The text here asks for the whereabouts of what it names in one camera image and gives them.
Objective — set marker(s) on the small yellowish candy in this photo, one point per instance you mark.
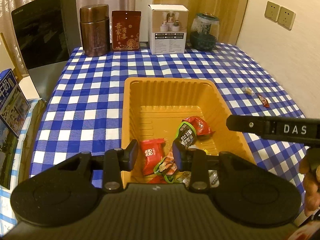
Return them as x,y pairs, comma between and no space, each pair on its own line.
248,90

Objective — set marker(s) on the person's right hand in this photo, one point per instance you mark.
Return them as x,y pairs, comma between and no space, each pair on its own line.
311,192

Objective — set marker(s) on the clear candy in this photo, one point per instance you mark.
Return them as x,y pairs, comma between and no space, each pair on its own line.
183,177

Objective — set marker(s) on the glass jar green lid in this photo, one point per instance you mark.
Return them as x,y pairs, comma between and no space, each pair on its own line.
203,32

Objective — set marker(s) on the large red snack packet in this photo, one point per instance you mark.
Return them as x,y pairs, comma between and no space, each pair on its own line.
200,125

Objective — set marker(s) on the red packet white squares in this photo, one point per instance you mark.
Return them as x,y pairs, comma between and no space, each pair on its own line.
151,155

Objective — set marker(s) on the green black sausage packet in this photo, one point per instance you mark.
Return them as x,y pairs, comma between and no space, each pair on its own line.
187,133

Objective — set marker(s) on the white cardboard box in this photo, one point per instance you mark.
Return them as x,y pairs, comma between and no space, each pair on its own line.
167,30

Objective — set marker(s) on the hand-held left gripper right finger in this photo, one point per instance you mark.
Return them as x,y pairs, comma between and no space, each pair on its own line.
177,153

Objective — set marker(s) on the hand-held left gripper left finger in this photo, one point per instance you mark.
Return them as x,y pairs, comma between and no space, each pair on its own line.
132,155

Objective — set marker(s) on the blue printed carton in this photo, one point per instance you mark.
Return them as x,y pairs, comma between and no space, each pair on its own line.
12,102

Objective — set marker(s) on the yellow plastic tray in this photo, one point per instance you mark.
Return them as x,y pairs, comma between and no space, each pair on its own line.
160,105

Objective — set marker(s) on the blue checkered tablecloth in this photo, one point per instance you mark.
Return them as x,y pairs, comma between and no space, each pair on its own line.
100,80

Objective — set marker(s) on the grey snack packet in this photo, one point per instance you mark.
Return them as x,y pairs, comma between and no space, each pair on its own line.
214,177

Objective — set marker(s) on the black glass appliance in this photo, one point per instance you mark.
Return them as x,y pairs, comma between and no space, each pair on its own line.
42,35

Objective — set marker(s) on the dark red candy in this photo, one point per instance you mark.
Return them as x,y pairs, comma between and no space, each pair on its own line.
263,100

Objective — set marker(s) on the beige wall socket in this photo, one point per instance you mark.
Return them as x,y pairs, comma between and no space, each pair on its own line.
272,11
287,17

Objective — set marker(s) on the brown metal canister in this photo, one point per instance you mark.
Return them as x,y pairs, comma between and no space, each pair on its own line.
95,30

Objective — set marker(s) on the red patterned tin box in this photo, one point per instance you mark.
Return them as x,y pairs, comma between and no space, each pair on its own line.
126,31

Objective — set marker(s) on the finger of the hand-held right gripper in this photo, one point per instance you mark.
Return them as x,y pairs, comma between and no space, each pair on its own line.
247,125

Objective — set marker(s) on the small red snack packet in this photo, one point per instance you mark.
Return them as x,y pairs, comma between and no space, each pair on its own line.
157,180

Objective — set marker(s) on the red printed cloth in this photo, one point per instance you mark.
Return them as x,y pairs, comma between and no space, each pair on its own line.
308,230

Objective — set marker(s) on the blue white printed bag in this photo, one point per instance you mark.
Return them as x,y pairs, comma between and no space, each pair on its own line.
22,160

